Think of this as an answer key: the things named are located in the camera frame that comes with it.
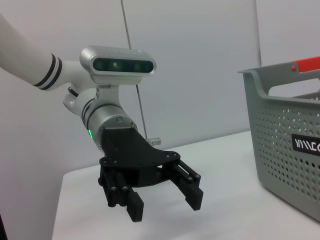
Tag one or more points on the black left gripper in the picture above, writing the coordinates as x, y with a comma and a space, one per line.
130, 155

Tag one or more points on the grey perforated storage basket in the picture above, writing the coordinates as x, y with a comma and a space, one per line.
280, 150

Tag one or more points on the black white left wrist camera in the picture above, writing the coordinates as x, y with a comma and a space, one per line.
120, 65

